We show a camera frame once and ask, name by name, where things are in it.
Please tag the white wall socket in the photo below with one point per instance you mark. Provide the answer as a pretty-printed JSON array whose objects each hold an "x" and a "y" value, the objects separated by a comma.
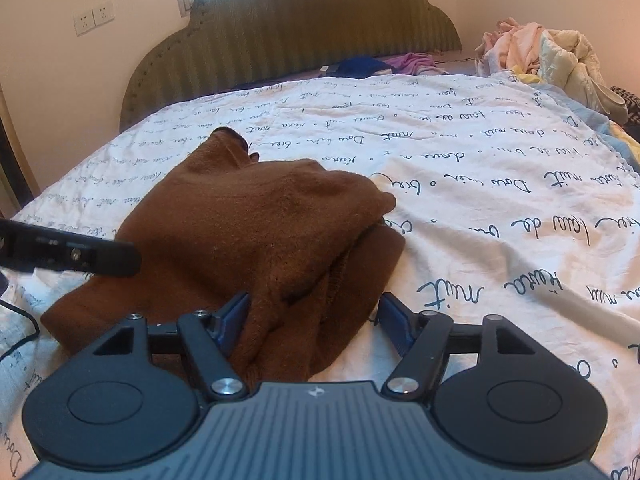
[{"x": 96, "y": 17}]

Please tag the brown knit sweater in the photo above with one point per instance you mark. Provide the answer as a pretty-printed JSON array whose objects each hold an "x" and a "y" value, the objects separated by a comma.
[{"x": 308, "y": 245}]

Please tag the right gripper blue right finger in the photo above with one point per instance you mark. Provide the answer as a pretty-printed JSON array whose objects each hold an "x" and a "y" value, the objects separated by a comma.
[{"x": 400, "y": 325}]

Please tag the purple garment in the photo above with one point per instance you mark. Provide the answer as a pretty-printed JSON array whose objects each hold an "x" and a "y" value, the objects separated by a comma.
[{"x": 414, "y": 64}]

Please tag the dark blue garment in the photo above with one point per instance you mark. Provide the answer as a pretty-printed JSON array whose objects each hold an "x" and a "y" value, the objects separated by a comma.
[{"x": 359, "y": 68}]

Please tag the olive green upholstered headboard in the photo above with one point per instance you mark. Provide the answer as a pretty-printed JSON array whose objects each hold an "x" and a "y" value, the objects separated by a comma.
[{"x": 230, "y": 44}]

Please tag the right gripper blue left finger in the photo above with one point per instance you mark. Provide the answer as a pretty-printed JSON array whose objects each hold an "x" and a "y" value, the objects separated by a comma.
[{"x": 228, "y": 323}]

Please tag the pink clothes pile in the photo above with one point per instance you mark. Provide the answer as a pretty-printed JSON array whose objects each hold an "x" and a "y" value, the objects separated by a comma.
[{"x": 510, "y": 45}]

